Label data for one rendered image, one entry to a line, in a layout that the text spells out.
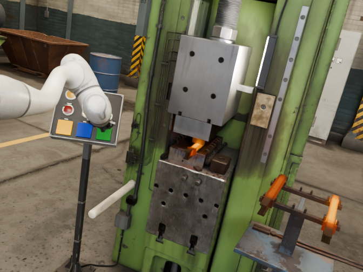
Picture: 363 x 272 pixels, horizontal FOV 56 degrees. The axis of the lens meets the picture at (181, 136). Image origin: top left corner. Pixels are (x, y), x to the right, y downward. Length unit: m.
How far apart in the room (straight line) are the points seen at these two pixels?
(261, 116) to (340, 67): 5.13
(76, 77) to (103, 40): 8.38
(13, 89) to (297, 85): 1.32
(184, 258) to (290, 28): 1.33
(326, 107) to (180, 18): 5.29
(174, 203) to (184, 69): 0.71
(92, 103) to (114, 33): 8.24
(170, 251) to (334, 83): 5.40
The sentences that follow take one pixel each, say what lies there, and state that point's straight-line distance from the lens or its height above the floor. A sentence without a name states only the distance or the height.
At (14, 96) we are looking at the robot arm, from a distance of 0.89.
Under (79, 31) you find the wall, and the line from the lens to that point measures 10.26.
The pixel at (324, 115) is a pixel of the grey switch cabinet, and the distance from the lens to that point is 6.94.
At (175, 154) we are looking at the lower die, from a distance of 1.83.
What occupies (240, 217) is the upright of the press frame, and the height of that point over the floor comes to 0.64.
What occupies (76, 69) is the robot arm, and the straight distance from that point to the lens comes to 1.33.
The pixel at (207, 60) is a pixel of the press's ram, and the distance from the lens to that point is 1.70.
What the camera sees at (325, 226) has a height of 1.02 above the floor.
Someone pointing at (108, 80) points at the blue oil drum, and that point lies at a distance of 6.34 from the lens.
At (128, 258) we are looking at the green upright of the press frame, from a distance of 2.45.
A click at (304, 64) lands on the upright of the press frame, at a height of 1.54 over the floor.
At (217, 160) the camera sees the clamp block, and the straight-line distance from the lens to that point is 1.78.
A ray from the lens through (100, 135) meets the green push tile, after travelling 1.80.
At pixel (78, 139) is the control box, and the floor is 0.96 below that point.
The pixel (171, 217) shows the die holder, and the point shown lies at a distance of 1.91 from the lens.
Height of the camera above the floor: 1.59
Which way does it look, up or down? 17 degrees down
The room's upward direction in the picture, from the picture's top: 11 degrees clockwise
